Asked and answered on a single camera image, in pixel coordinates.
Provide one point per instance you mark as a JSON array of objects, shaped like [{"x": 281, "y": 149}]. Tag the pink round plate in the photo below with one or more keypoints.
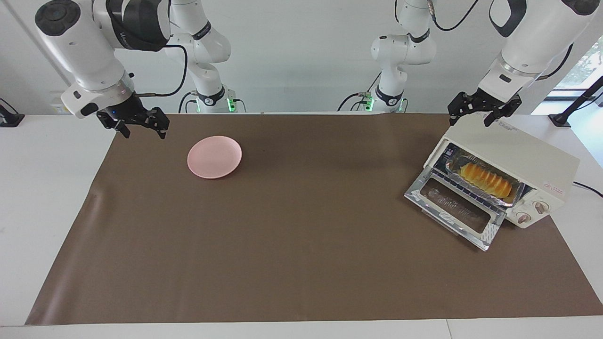
[{"x": 214, "y": 157}]

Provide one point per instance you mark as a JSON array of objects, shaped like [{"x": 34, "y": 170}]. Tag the window with greenery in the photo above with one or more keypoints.
[{"x": 582, "y": 66}]

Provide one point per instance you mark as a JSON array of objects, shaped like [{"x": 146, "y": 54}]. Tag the brown table mat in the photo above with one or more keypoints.
[{"x": 301, "y": 245}]

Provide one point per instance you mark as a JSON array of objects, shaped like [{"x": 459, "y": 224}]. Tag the white wall power outlet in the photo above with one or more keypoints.
[{"x": 56, "y": 109}]

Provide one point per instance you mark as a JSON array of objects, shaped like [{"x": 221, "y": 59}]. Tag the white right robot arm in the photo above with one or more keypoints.
[{"x": 80, "y": 47}]

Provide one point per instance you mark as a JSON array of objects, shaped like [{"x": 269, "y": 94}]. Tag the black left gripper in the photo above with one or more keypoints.
[{"x": 485, "y": 101}]

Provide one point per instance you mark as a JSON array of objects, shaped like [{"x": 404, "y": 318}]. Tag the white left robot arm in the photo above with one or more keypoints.
[{"x": 532, "y": 42}]

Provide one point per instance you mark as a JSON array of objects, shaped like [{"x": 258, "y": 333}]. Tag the cream toaster oven body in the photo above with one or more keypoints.
[{"x": 523, "y": 155}]

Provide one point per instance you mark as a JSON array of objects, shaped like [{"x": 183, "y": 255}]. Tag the golden sliced bread loaf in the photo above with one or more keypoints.
[{"x": 485, "y": 179}]

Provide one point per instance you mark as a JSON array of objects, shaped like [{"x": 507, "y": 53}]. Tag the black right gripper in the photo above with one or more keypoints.
[{"x": 127, "y": 113}]

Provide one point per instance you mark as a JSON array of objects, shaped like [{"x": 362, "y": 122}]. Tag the black table clamp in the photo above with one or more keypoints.
[{"x": 9, "y": 117}]

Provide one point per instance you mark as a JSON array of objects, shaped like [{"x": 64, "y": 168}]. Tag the aluminium foil tray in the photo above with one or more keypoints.
[{"x": 511, "y": 200}]

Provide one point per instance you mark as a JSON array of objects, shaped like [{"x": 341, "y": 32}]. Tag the cream oven knob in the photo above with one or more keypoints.
[
  {"x": 541, "y": 206},
  {"x": 524, "y": 218}
]

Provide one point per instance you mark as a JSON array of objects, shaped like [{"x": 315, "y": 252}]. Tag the glass oven door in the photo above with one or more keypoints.
[{"x": 454, "y": 212}]

